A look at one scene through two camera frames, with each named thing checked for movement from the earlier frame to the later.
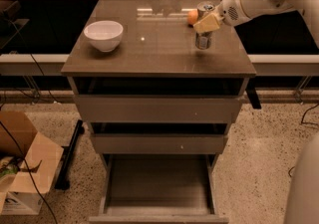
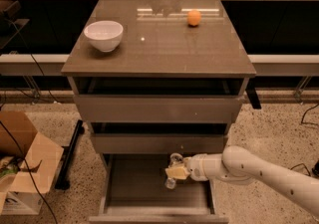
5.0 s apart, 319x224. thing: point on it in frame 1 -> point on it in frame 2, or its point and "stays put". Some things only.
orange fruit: x=192 y=16 stays put
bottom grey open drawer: x=158 y=188 stays put
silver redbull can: x=203 y=39 -> x=176 y=161
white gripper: x=230 y=10 -> x=196 y=167
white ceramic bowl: x=104 y=35 stays put
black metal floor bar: x=68 y=151 stays put
